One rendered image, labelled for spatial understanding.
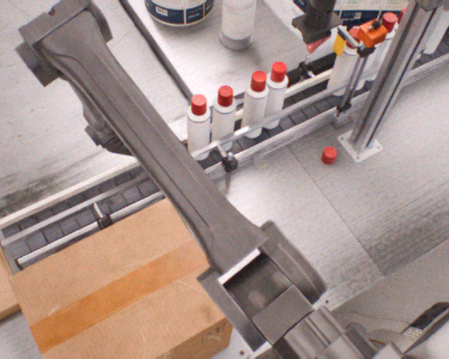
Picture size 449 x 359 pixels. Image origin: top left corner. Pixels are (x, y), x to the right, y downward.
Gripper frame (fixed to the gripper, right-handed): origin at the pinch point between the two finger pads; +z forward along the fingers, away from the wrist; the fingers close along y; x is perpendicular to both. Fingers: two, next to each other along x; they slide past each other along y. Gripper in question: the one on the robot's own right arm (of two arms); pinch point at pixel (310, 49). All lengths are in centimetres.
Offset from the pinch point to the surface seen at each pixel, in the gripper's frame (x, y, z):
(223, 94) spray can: 6.4, 28.5, -6.8
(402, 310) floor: 55, -27, 102
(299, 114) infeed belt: 7.6, 5.7, 13.7
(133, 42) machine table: -39, 30, 18
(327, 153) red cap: 19.8, 5.3, 15.5
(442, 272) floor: 51, -51, 102
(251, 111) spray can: 7.2, 21.2, 2.9
